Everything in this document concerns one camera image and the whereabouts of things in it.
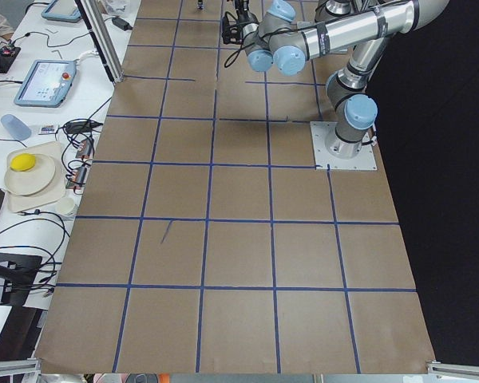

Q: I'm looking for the black monitor stand base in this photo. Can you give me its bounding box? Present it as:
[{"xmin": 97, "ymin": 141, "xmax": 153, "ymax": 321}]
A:
[{"xmin": 0, "ymin": 252, "xmax": 42, "ymax": 306}]

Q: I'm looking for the beige plate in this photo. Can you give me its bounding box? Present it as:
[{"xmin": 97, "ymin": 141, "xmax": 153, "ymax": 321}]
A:
[{"xmin": 4, "ymin": 154, "xmax": 56, "ymax": 195}]

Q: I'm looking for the usb hub with cables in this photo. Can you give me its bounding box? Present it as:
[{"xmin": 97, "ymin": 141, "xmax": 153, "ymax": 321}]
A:
[{"xmin": 75, "ymin": 137, "xmax": 94, "ymax": 160}]

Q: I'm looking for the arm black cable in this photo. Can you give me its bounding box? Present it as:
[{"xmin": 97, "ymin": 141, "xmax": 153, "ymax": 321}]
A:
[{"xmin": 223, "ymin": 35, "xmax": 251, "ymax": 69}]

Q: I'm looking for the aluminium frame post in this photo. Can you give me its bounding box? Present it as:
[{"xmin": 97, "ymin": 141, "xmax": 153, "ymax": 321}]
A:
[{"xmin": 75, "ymin": 0, "xmax": 124, "ymax": 83}]

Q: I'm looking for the beige tray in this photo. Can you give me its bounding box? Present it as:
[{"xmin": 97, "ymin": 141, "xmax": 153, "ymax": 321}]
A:
[{"xmin": 7, "ymin": 142, "xmax": 65, "ymax": 212}]

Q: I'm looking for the white paper cup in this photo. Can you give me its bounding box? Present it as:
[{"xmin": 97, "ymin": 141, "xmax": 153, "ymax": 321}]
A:
[{"xmin": 55, "ymin": 197, "xmax": 78, "ymax": 219}]

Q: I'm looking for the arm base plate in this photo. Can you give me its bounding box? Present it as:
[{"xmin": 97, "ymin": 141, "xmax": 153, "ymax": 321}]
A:
[{"xmin": 310, "ymin": 121, "xmax": 378, "ymax": 171}]

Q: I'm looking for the yellow lemon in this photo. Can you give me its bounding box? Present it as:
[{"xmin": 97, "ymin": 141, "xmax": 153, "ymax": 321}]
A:
[{"xmin": 10, "ymin": 153, "xmax": 37, "ymax": 172}]

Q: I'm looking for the blue teach pendant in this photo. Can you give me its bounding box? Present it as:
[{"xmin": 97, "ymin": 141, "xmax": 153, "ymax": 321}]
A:
[
  {"xmin": 14, "ymin": 60, "xmax": 77, "ymax": 108},
  {"xmin": 41, "ymin": 0, "xmax": 81, "ymax": 23}
]

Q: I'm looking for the clear plastic cup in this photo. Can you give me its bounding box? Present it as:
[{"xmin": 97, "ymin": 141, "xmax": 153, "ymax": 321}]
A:
[{"xmin": 0, "ymin": 114, "xmax": 32, "ymax": 141}]

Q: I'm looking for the black power adapter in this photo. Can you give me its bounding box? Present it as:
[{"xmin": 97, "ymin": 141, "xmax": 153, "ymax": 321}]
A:
[{"xmin": 112, "ymin": 16, "xmax": 133, "ymax": 31}]

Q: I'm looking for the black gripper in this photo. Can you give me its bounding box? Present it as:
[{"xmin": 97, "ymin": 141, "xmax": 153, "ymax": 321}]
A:
[{"xmin": 234, "ymin": 0, "xmax": 259, "ymax": 38}]

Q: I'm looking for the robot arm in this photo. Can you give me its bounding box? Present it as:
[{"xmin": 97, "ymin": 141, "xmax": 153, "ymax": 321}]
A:
[
  {"xmin": 221, "ymin": 0, "xmax": 448, "ymax": 160},
  {"xmin": 267, "ymin": 0, "xmax": 353, "ymax": 23}
]

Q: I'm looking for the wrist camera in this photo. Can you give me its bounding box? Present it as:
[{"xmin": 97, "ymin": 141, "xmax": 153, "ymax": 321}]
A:
[{"xmin": 221, "ymin": 12, "xmax": 241, "ymax": 45}]

